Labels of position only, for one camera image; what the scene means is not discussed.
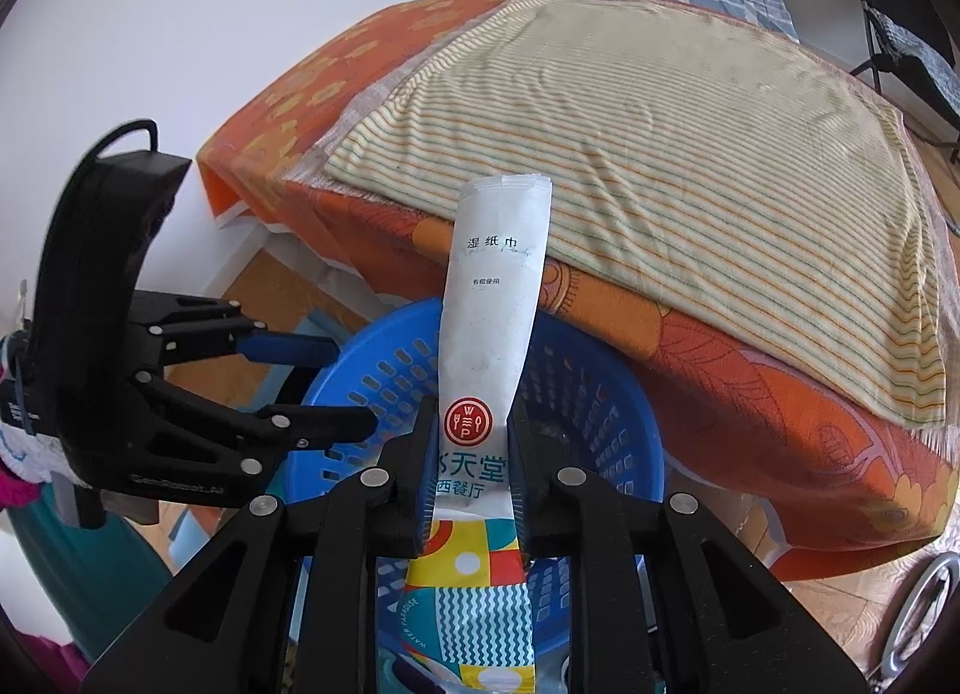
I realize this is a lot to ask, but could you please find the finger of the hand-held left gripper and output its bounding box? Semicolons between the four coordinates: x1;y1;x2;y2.
135;371;378;479
131;291;340;369

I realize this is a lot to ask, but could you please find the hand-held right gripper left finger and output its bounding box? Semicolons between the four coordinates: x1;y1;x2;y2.
79;397;440;694

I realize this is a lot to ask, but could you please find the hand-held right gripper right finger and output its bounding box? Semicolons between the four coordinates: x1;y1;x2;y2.
508;405;867;694

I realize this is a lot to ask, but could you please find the blue plastic basket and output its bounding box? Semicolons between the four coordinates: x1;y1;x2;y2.
281;296;665;694

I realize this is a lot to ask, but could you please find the white wet wipe packet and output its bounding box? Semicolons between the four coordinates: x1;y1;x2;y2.
373;172;554;694

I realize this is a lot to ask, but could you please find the orange printed bed sheet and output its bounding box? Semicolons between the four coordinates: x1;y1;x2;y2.
196;0;960;582

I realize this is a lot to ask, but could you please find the teal plastic container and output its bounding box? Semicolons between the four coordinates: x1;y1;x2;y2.
15;491;173;665

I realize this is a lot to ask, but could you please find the pink cloth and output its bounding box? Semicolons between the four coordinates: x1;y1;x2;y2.
30;634;87;694

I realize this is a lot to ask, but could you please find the striped yellow blanket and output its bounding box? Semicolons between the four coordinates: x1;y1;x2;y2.
322;0;947;429

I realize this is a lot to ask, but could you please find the grey patterned chair cushion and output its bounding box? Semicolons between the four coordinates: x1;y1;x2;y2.
874;4;960;132

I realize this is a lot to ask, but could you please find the white ring frame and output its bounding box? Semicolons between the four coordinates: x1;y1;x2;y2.
877;551;960;680

